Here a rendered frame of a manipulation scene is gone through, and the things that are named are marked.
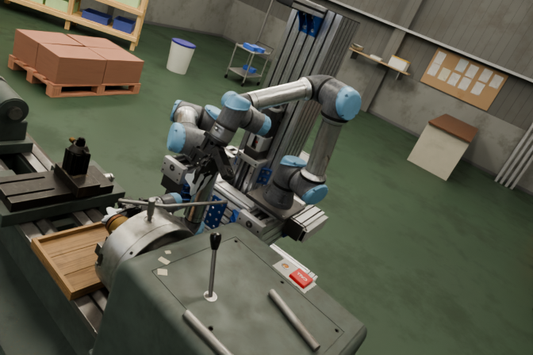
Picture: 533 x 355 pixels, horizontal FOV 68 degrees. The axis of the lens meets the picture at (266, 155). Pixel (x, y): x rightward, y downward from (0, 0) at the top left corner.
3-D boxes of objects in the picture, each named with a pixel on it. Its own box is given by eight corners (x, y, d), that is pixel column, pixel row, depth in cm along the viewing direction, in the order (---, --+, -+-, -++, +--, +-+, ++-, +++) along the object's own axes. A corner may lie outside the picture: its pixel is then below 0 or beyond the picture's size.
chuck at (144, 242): (189, 276, 150) (202, 215, 134) (113, 323, 127) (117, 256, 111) (183, 271, 152) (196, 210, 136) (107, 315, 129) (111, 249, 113)
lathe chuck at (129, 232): (183, 271, 152) (196, 210, 136) (107, 315, 129) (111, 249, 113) (169, 256, 156) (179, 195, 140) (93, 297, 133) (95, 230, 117)
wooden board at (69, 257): (156, 266, 161) (159, 259, 160) (69, 301, 132) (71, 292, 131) (116, 223, 175) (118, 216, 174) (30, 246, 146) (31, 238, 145)
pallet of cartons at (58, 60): (104, 69, 611) (110, 38, 593) (143, 97, 566) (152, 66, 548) (2, 62, 494) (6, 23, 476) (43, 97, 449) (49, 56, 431)
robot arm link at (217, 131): (239, 134, 129) (225, 130, 121) (232, 146, 129) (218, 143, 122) (224, 124, 132) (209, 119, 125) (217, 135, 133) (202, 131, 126)
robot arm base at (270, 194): (272, 188, 196) (280, 171, 192) (297, 204, 190) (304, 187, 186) (256, 195, 183) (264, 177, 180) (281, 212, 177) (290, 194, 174)
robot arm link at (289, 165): (286, 175, 191) (297, 151, 186) (303, 191, 182) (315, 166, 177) (268, 175, 183) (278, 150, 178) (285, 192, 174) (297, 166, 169)
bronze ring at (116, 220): (142, 222, 141) (127, 208, 145) (120, 229, 134) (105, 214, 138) (137, 242, 144) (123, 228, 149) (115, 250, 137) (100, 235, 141)
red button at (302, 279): (311, 284, 126) (314, 279, 125) (301, 291, 121) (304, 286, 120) (297, 272, 129) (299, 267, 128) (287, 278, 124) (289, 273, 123)
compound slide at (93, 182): (98, 193, 172) (101, 184, 170) (76, 197, 164) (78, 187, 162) (75, 169, 182) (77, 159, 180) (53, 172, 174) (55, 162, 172)
